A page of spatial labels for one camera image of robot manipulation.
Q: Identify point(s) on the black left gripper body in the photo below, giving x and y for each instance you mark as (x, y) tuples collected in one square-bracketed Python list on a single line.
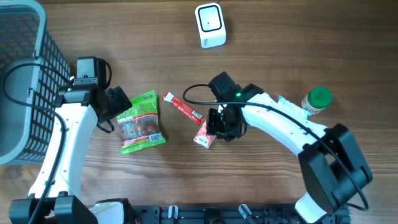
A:
[(117, 104)]

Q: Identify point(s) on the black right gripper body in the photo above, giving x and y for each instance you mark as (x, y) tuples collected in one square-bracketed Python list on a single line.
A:
[(221, 124)]

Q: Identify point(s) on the red small carton box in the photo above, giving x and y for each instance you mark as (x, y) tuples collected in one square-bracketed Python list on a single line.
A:
[(202, 138)]

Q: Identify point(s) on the green gummy candy bag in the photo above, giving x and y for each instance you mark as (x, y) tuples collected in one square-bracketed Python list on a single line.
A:
[(139, 125)]

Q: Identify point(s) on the red snack stick packet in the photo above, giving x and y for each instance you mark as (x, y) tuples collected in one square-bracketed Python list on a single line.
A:
[(196, 117)]

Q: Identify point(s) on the teal wipes packet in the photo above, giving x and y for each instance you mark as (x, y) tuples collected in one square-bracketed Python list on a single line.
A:
[(293, 108)]

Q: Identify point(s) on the green lid spread jar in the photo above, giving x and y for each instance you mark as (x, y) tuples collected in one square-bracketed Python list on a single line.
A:
[(317, 100)]

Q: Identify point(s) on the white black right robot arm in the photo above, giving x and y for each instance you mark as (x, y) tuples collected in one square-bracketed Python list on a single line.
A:
[(332, 165)]

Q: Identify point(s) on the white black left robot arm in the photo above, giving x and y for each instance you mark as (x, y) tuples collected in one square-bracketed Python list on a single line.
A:
[(82, 105)]

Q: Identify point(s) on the white barcode scanner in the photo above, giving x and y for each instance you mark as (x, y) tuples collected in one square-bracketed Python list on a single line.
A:
[(210, 24)]

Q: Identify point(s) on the grey plastic mesh basket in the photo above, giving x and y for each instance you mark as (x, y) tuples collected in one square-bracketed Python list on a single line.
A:
[(33, 68)]

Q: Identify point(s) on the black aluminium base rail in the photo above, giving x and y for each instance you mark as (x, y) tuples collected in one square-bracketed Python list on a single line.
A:
[(267, 214)]

